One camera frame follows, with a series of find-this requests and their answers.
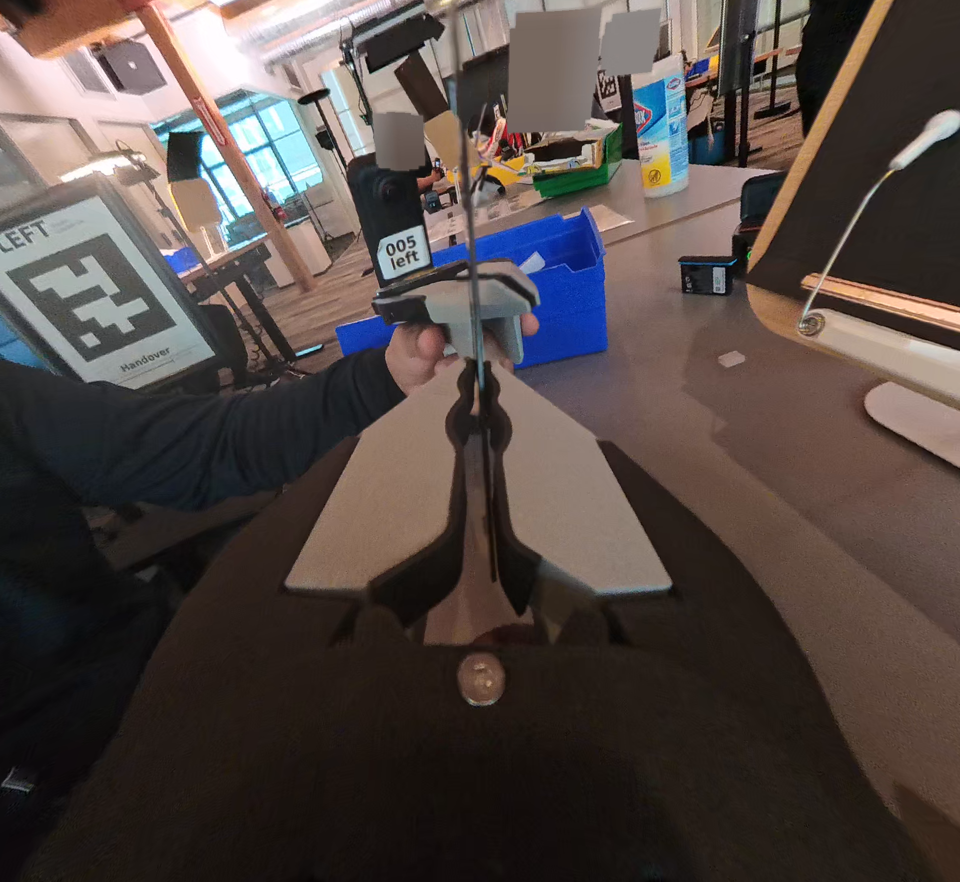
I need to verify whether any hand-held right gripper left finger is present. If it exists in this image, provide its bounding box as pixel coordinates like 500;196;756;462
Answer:
283;360;472;629

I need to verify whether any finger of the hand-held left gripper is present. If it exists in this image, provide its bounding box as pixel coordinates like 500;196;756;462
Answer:
422;274;535;367

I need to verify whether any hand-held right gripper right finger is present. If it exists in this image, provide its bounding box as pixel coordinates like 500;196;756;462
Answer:
489;363;674;616

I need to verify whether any blue plastic bin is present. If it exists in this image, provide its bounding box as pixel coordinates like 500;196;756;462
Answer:
334;207;609;373

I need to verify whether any green flat object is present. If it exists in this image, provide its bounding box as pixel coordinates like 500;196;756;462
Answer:
531;123;624;199

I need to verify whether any person's left hand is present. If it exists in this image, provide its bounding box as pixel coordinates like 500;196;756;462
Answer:
384;310;541;398

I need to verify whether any printed paper sheet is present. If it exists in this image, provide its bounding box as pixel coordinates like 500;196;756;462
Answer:
435;188;637;241

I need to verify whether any black floor lamp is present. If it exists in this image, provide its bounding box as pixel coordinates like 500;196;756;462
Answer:
297;88;352;174

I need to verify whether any disinfecting wipes canister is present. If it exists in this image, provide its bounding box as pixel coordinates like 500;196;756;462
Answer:
631;57;690;199

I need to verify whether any white marker sign board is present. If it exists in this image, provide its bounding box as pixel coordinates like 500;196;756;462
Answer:
0;173;220;389

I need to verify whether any black battery charger case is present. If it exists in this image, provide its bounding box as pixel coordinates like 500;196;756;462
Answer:
730;171;789;279

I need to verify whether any black panel on stand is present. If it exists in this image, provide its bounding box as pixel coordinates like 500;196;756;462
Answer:
718;0;764;168

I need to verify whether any black wooden book stand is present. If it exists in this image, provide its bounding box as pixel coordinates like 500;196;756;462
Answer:
744;0;960;469

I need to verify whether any black camera battery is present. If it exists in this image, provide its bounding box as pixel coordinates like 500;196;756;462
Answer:
678;255;740;297

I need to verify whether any black wall speaker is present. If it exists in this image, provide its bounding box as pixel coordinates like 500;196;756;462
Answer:
96;39;168;97

